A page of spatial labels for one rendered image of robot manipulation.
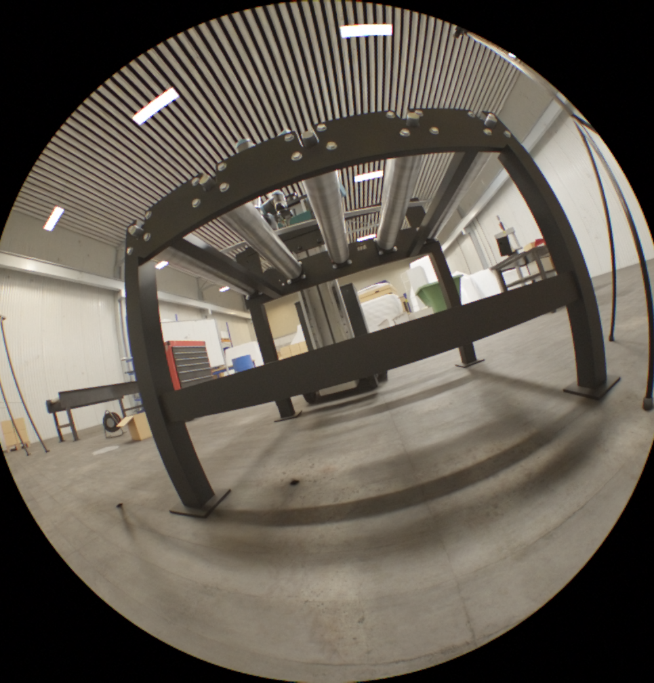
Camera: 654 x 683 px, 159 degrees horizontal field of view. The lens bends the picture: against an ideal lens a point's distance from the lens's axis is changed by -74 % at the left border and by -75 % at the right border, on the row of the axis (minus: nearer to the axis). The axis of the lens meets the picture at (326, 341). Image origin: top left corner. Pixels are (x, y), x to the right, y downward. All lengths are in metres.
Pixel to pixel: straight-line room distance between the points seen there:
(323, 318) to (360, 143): 1.52
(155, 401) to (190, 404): 0.12
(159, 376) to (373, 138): 0.83
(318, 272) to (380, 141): 0.99
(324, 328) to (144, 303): 1.50
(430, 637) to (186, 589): 0.38
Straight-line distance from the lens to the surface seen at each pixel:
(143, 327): 0.69
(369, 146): 0.66
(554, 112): 11.34
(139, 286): 0.73
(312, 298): 1.98
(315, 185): 0.75
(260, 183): 0.63
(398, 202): 0.99
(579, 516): 0.44
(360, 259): 1.47
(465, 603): 0.35
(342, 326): 1.85
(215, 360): 5.94
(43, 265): 11.12
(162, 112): 9.07
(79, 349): 11.12
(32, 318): 10.83
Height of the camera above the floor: 0.33
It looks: 3 degrees up
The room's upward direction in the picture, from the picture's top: 16 degrees counter-clockwise
